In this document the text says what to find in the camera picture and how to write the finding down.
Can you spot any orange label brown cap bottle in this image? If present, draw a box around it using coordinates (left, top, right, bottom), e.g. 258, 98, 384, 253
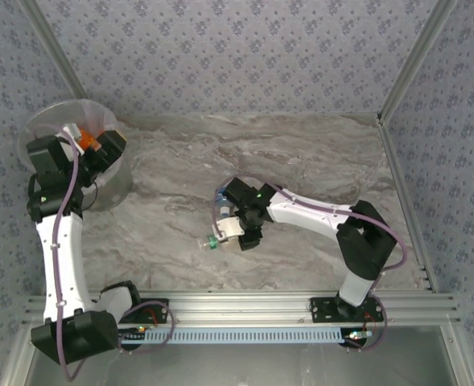
78, 127, 101, 153

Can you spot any small green cap bottle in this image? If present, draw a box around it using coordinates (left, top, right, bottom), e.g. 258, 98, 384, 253
198, 235, 223, 253

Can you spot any clear plastic bin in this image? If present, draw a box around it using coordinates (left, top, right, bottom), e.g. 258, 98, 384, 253
18, 98, 134, 211

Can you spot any blue label water bottle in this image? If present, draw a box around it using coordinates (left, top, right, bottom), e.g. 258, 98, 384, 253
215, 192, 233, 219

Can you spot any small circuit board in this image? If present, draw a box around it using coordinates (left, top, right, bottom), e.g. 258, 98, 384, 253
117, 326, 150, 343
343, 327, 377, 347

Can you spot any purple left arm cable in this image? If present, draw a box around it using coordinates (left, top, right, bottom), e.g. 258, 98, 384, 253
29, 123, 176, 382

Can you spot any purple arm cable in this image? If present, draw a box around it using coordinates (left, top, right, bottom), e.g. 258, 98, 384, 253
212, 175, 409, 353
29, 123, 176, 382

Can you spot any aluminium mounting rail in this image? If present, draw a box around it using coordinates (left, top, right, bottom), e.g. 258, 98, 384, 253
23, 291, 461, 326

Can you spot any slotted pale blue cable duct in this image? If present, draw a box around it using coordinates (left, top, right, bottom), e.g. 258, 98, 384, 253
117, 327, 348, 345

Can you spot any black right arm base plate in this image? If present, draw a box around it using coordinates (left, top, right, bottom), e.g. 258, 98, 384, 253
309, 297, 385, 323

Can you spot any aluminium frame post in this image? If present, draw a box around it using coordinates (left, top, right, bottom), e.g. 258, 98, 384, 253
377, 0, 461, 121
17, 0, 88, 101

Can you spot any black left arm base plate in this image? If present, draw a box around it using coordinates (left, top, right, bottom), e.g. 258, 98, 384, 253
117, 298, 170, 325

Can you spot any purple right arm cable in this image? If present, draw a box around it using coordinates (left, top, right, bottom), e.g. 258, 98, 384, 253
212, 175, 409, 353

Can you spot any aluminium side frame rail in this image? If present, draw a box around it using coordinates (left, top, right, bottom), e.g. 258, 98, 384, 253
376, 113, 441, 293

